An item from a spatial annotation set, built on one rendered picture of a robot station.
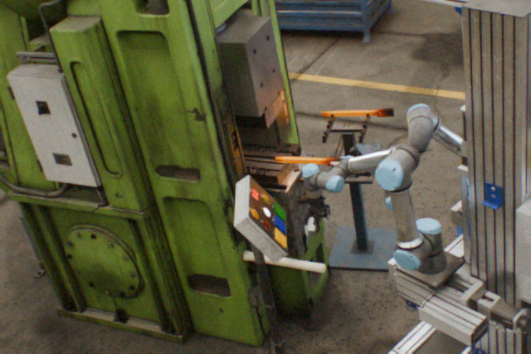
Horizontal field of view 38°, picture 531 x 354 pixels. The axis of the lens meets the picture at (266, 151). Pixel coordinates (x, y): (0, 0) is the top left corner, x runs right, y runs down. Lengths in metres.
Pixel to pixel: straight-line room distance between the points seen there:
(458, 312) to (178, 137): 1.54
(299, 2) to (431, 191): 3.05
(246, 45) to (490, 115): 1.18
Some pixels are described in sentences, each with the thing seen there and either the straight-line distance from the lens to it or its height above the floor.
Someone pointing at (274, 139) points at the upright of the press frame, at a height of 0.97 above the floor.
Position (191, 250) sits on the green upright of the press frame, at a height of 0.60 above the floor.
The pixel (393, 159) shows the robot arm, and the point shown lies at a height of 1.46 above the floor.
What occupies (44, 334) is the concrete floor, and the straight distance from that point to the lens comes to 5.01.
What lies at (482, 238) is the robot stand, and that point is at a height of 0.97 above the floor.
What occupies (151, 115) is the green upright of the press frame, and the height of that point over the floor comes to 1.46.
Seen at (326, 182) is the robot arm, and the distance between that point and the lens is 3.35.
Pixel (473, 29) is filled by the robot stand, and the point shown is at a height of 1.95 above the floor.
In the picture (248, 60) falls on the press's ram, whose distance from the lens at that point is 3.58.
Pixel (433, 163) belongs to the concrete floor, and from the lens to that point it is 5.65.
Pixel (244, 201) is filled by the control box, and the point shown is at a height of 1.19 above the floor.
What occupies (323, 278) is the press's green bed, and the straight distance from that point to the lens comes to 4.61.
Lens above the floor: 3.14
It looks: 31 degrees down
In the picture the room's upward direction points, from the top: 11 degrees counter-clockwise
